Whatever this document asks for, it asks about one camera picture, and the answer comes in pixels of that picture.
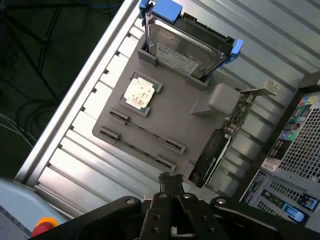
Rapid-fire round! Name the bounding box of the blue case latch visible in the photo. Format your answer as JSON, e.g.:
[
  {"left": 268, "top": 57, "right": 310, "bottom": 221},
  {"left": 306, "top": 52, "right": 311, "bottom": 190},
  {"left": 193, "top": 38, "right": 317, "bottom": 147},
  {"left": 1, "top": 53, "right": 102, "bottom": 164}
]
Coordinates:
[{"left": 281, "top": 203, "right": 306, "bottom": 224}]

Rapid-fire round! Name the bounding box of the black graphics card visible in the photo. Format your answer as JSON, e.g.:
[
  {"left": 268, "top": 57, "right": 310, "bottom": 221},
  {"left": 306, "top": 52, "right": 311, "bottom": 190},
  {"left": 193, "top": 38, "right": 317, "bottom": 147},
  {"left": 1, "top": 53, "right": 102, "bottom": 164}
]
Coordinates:
[{"left": 188, "top": 79, "right": 279, "bottom": 189}]

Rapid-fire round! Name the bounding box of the silver CPU chip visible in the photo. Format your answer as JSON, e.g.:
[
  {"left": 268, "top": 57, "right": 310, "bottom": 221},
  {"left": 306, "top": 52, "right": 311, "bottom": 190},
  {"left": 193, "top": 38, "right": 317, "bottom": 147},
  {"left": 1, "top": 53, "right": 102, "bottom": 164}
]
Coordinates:
[{"left": 123, "top": 77, "right": 156, "bottom": 110}]

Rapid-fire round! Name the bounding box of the grey teach pendant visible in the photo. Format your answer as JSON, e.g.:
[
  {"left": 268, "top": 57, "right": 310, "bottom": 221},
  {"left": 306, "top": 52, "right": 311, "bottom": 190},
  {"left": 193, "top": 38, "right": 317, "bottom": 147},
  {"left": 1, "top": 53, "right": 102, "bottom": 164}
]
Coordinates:
[{"left": 0, "top": 176, "right": 69, "bottom": 240}]

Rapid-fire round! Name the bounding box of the red emergency stop button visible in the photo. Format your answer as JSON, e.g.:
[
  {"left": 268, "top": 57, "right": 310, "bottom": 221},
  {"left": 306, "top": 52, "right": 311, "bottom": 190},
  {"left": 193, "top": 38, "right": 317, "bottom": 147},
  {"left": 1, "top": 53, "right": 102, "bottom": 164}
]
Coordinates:
[{"left": 31, "top": 216, "right": 60, "bottom": 237}]

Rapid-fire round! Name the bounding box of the hard disk in blue caddy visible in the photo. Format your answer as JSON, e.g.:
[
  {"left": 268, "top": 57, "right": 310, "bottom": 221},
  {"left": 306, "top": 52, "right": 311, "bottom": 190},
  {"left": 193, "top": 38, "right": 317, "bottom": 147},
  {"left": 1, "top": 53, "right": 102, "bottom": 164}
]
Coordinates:
[{"left": 138, "top": 0, "right": 244, "bottom": 81}]

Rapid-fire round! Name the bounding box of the black open PC case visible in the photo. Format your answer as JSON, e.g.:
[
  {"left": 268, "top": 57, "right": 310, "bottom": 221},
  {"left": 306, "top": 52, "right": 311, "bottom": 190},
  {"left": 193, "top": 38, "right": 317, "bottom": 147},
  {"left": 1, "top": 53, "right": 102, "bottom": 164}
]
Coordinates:
[{"left": 239, "top": 71, "right": 320, "bottom": 227}]

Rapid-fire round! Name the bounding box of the grey plastic parts rack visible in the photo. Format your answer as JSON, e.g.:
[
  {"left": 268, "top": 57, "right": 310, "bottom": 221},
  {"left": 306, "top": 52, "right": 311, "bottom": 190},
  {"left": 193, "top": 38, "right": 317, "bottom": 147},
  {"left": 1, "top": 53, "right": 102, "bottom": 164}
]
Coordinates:
[{"left": 91, "top": 41, "right": 240, "bottom": 188}]

